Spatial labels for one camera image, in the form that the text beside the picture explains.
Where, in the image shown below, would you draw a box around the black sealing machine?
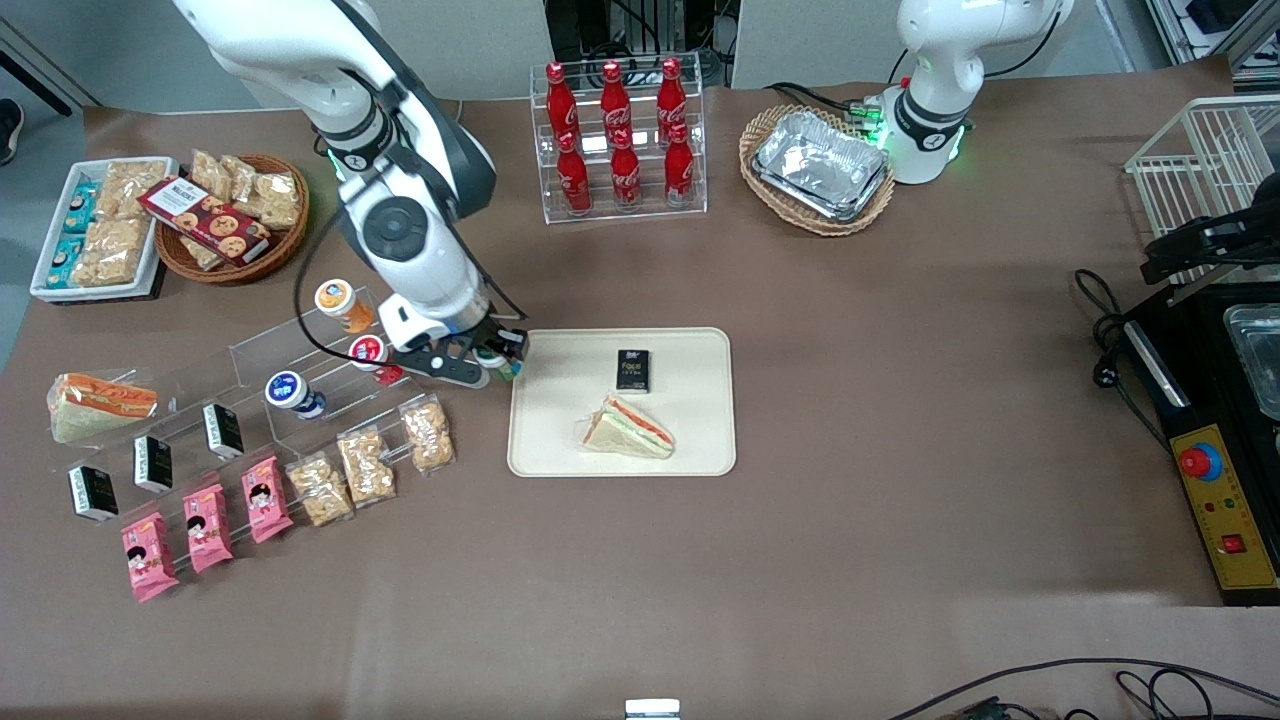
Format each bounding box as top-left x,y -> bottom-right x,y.
1122,283 -> 1280,607

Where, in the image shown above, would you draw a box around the black equipment with cables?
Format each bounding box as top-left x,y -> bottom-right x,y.
545,0 -> 743,89

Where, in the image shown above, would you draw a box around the white rectangular snack bin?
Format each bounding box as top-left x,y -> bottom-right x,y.
29,157 -> 179,304

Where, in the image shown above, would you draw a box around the wrapped triangle sandwich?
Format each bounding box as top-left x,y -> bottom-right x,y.
46,371 -> 160,445
579,394 -> 677,461

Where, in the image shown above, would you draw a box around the black power cable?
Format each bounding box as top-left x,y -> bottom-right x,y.
1074,268 -> 1173,453

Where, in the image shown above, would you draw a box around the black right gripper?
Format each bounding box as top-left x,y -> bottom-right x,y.
428,316 -> 530,387

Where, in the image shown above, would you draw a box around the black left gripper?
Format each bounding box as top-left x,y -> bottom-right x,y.
1140,198 -> 1280,287

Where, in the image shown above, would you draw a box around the clear acrylic stepped stand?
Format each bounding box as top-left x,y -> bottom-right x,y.
60,285 -> 461,526

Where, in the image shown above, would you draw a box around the large rice cracker bag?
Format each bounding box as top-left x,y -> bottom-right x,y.
95,160 -> 171,221
70,216 -> 151,289

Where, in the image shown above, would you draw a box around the clear acrylic bottle rack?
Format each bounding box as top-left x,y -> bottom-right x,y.
529,54 -> 708,225

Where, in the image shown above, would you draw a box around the pink snack pack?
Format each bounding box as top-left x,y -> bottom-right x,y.
241,456 -> 295,545
121,512 -> 180,604
182,484 -> 234,575

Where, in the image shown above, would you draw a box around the black base cable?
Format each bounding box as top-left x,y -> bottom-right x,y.
765,80 -> 906,117

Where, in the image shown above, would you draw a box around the black small box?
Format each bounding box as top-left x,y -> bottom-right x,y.
134,435 -> 174,494
68,465 -> 119,523
203,402 -> 245,460

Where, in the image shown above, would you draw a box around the blue gum jar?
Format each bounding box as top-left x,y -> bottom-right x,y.
265,370 -> 327,420

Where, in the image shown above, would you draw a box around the red gum jar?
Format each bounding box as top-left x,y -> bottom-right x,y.
348,335 -> 407,387

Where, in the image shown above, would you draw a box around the orange gum jar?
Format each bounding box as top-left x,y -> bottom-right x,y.
314,279 -> 375,334

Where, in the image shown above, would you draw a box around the stacked foil trays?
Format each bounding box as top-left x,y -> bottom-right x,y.
751,109 -> 892,223

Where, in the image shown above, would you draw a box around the light wicker basket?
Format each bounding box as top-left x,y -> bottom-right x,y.
739,104 -> 897,238

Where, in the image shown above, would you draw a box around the red cookie box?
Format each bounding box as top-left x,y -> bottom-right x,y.
138,177 -> 273,265

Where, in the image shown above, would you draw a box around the brown wicker basket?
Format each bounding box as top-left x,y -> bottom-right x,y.
154,153 -> 312,287

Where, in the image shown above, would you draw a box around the metal shelf frame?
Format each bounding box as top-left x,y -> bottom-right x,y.
1140,0 -> 1280,93

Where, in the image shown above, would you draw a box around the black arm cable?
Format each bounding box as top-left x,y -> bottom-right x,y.
292,235 -> 401,371

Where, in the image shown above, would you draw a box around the white wire basket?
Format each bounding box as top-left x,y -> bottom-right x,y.
1124,95 -> 1280,293

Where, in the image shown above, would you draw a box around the cream serving tray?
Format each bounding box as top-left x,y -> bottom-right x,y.
507,327 -> 737,478

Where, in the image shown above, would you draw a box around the dark shoe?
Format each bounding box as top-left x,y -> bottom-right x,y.
0,97 -> 27,167

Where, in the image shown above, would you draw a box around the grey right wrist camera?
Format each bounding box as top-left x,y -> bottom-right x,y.
402,344 -> 492,390

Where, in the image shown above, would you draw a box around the yellow control box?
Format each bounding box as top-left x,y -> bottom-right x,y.
1168,424 -> 1280,607

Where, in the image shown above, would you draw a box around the metal tray in machine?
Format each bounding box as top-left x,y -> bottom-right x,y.
1223,304 -> 1280,422

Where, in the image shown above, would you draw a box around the red cola bottle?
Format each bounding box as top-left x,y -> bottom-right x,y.
544,62 -> 580,143
663,122 -> 696,205
599,60 -> 634,137
608,128 -> 644,210
555,132 -> 594,214
655,57 -> 690,131

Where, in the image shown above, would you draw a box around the black floor cables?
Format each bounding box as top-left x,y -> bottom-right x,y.
885,657 -> 1280,720

